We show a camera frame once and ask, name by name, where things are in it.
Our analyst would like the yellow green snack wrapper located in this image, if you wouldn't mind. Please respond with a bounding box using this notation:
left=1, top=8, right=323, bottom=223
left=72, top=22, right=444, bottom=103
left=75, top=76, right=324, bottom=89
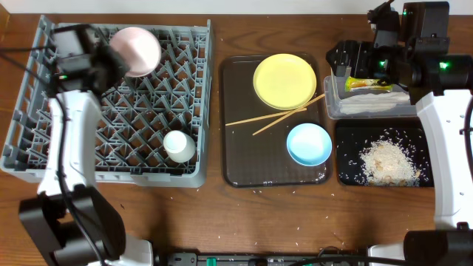
left=344, top=77, right=393, bottom=92

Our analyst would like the white napkin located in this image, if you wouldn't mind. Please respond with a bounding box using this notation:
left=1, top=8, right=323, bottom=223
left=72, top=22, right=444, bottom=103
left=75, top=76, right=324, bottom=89
left=340, top=92, right=409, bottom=115

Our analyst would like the pink white bowl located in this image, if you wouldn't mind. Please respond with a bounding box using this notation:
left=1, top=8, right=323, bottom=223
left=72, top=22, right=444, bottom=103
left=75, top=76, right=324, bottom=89
left=109, top=27, right=161, bottom=78

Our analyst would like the light blue bowl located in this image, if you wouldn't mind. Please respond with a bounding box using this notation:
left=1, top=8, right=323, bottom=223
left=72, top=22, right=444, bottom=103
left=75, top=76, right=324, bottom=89
left=286, top=123, right=333, bottom=167

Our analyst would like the pile of rice waste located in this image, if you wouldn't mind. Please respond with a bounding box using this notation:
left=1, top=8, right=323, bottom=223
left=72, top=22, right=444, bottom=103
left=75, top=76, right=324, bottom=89
left=338, top=127, right=433, bottom=187

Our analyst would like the white paper cup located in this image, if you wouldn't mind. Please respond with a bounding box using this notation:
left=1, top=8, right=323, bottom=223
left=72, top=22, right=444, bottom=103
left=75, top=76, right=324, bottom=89
left=163, top=130, right=197, bottom=163

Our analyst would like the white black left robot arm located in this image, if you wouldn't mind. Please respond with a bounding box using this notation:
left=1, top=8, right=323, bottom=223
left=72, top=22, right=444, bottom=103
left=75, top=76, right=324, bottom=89
left=18, top=24, right=154, bottom=265

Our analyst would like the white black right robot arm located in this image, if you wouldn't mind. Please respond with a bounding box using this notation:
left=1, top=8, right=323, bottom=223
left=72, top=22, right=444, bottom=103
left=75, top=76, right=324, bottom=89
left=325, top=1, right=472, bottom=265

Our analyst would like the clear plastic waste bin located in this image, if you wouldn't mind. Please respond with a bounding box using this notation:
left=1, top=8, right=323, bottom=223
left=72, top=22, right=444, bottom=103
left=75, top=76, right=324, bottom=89
left=323, top=74, right=416, bottom=120

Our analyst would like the grey plastic dishwasher rack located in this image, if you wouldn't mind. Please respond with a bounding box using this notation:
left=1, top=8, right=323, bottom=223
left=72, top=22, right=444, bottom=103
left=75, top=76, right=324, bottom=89
left=1, top=16, right=214, bottom=188

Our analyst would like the black waste tray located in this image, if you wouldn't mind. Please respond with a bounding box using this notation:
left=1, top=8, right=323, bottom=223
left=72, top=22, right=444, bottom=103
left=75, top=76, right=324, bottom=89
left=334, top=119, right=435, bottom=188

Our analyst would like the lower wooden chopstick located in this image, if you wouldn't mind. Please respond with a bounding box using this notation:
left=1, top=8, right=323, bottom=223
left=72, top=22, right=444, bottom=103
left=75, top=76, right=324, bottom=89
left=252, top=94, right=325, bottom=136

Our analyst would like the wooden chopstick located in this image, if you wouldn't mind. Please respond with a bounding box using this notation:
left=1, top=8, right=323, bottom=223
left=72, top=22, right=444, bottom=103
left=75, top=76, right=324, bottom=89
left=225, top=111, right=292, bottom=126
left=252, top=94, right=325, bottom=136

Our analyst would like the upper wooden chopstick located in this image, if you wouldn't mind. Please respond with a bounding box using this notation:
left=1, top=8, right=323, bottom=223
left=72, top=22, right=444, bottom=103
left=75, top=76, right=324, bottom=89
left=225, top=111, right=292, bottom=126

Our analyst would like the yellow round plate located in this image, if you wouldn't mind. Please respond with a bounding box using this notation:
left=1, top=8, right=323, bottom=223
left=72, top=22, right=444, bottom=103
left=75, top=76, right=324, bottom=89
left=253, top=53, right=317, bottom=110

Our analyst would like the dark brown serving tray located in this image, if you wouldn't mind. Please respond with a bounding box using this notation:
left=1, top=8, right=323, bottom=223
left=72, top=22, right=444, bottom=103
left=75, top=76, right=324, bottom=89
left=219, top=55, right=333, bottom=188

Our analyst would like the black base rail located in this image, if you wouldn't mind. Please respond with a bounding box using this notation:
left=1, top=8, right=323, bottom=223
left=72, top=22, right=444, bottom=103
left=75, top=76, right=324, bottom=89
left=166, top=252, right=370, bottom=266

